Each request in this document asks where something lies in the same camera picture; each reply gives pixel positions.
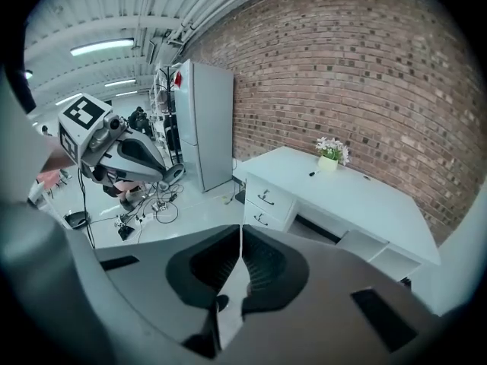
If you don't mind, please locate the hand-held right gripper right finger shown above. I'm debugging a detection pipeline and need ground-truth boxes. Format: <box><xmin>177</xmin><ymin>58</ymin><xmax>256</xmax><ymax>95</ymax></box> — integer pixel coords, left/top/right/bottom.
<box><xmin>222</xmin><ymin>224</ymin><xmax>439</xmax><ymax>365</ymax></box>

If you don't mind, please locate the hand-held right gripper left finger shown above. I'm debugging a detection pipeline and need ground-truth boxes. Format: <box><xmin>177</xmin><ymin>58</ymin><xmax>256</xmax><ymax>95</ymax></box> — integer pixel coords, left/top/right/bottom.
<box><xmin>94</xmin><ymin>224</ymin><xmax>243</xmax><ymax>357</ymax></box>

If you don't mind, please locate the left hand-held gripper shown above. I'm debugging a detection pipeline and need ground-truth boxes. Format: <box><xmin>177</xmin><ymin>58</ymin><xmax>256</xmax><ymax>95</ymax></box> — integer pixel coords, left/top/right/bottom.
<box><xmin>56</xmin><ymin>94</ymin><xmax>168</xmax><ymax>185</ymax></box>

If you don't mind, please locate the person's left forearm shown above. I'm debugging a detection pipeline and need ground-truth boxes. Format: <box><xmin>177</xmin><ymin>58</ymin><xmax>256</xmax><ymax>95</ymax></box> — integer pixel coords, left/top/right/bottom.
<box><xmin>37</xmin><ymin>135</ymin><xmax>78</xmax><ymax>174</ymax></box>

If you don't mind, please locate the white drawer unit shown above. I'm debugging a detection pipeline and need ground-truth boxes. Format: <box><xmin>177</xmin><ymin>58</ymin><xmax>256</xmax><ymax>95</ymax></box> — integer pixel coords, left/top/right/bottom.
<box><xmin>243</xmin><ymin>198</ymin><xmax>292</xmax><ymax>232</ymax></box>

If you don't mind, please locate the white desk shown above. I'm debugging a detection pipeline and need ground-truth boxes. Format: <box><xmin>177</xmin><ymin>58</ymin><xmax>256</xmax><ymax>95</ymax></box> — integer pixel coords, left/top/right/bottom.
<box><xmin>231</xmin><ymin>145</ymin><xmax>442</xmax><ymax>279</ymax></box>

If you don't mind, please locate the white shelving rack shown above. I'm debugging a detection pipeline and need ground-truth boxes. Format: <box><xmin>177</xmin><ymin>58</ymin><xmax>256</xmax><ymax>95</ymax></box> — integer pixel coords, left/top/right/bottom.
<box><xmin>148</xmin><ymin>70</ymin><xmax>168</xmax><ymax>144</ymax></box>

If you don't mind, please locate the grey refrigerator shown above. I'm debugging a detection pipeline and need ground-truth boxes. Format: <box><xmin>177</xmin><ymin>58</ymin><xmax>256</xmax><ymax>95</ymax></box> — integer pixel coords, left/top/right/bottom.
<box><xmin>173</xmin><ymin>59</ymin><xmax>235</xmax><ymax>193</ymax></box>

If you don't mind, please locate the black coat rack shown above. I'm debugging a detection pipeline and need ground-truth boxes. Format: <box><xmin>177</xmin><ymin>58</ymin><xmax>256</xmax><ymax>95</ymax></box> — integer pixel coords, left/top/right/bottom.
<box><xmin>158</xmin><ymin>65</ymin><xmax>184</xmax><ymax>167</ymax></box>

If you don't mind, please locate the potted pale flower plant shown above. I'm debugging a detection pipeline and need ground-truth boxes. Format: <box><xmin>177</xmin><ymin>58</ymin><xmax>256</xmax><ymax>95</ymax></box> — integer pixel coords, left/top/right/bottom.
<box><xmin>314</xmin><ymin>135</ymin><xmax>351</xmax><ymax>173</ymax></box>

